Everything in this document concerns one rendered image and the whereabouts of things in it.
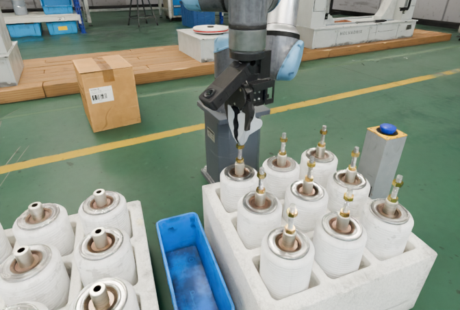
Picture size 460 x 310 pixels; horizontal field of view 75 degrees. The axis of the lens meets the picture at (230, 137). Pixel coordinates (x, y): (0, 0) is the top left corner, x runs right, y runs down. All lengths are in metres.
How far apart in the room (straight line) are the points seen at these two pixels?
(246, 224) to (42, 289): 0.37
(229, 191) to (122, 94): 0.99
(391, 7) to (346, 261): 3.63
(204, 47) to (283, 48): 1.63
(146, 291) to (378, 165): 0.64
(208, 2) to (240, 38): 0.16
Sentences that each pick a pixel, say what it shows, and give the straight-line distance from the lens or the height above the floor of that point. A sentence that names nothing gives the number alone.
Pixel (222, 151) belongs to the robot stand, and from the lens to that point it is 0.99.
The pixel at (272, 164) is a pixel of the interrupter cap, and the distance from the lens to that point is 0.78.
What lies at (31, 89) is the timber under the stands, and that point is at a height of 0.06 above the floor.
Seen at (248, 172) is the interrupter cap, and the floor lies 0.25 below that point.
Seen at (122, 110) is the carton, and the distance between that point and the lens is 1.61.
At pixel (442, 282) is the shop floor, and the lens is 0.99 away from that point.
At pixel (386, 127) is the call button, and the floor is 0.33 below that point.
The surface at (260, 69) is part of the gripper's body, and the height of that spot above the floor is 0.51.
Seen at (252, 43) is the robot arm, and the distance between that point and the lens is 0.59.
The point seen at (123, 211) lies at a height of 0.24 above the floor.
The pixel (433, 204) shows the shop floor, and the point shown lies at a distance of 1.25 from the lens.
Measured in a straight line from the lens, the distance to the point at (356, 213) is 0.78.
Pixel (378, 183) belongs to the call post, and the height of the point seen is 0.17.
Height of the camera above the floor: 0.67
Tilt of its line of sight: 28 degrees down
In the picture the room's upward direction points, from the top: straight up
